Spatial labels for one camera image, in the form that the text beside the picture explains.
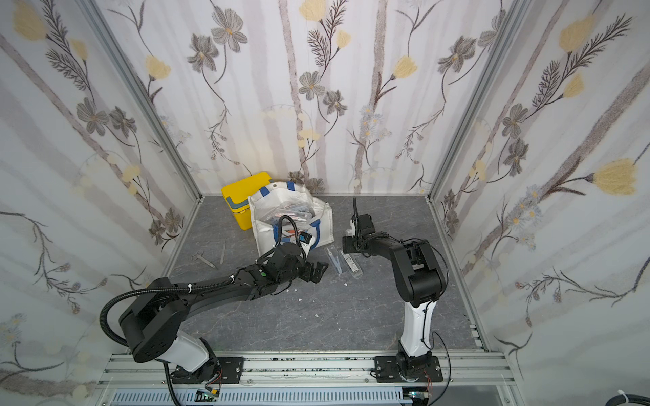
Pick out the clear long compass case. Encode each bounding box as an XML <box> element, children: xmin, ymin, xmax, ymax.
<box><xmin>266</xmin><ymin>201</ymin><xmax>315</xmax><ymax>223</ymax></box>

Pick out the metal scalpel handle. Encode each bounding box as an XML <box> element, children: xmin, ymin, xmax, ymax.
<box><xmin>219</xmin><ymin>242</ymin><xmax>227</xmax><ymax>265</ymax></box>

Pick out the yellow plastic lidded box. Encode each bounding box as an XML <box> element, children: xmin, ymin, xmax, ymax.
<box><xmin>222</xmin><ymin>172</ymin><xmax>271</xmax><ymax>230</ymax></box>

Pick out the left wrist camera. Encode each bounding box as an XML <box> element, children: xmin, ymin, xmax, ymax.
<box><xmin>296</xmin><ymin>230</ymin><xmax>315</xmax><ymax>249</ymax></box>

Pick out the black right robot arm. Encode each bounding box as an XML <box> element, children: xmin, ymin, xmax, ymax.
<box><xmin>342</xmin><ymin>201</ymin><xmax>449</xmax><ymax>383</ymax></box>

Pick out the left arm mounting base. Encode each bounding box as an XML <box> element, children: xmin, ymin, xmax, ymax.
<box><xmin>171</xmin><ymin>355</ymin><xmax>245</xmax><ymax>385</ymax></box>

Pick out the right arm mounting base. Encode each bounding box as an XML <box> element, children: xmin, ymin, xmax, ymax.
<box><xmin>371</xmin><ymin>352</ymin><xmax>443</xmax><ymax>383</ymax></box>

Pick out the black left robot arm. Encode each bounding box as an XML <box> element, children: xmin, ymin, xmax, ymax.
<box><xmin>99</xmin><ymin>229</ymin><xmax>328</xmax><ymax>404</ymax></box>

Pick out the white canvas cartoon tote bag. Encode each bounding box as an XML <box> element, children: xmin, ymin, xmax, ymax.
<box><xmin>249</xmin><ymin>182</ymin><xmax>334</xmax><ymax>255</ymax></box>

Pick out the aluminium front rail frame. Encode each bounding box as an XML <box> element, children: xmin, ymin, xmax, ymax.
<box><xmin>93</xmin><ymin>350</ymin><xmax>524</xmax><ymax>405</ymax></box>

